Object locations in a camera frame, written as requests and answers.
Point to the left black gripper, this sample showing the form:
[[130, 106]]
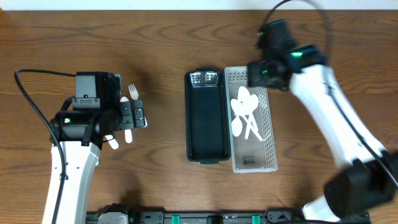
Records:
[[127, 115]]

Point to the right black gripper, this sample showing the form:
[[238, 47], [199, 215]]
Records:
[[254, 78]]

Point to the white plastic fork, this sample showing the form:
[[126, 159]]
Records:
[[134, 94], [112, 141]]

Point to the white plastic spoon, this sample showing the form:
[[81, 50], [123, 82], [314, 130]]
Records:
[[127, 132], [251, 118], [237, 126], [245, 98], [238, 109]]

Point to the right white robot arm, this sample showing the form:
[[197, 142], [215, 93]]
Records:
[[367, 171]]

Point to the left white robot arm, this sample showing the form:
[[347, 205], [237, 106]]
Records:
[[77, 141]]

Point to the dark green plastic basket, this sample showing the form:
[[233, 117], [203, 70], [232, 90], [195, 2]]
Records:
[[206, 119]]

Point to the clear plastic basket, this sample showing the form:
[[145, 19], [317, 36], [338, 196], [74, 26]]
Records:
[[250, 155]]

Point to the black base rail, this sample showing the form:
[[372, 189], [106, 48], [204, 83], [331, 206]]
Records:
[[119, 213]]

